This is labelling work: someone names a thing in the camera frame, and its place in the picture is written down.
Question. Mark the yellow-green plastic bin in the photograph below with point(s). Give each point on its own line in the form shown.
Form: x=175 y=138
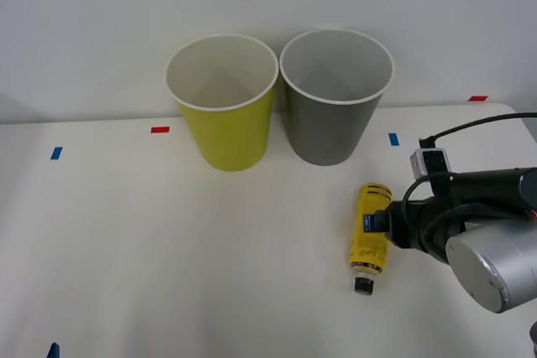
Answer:
x=228 y=140

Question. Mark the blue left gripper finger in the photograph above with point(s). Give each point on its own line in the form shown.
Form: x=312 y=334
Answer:
x=53 y=351

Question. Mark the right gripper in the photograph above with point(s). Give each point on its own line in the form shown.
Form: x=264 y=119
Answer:
x=413 y=224

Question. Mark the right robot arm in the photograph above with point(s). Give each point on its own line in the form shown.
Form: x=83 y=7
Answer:
x=491 y=257

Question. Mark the yellow plastic bottle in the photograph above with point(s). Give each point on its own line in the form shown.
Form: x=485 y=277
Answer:
x=369 y=251

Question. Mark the grey plastic bin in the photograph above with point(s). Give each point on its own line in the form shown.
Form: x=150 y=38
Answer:
x=327 y=131

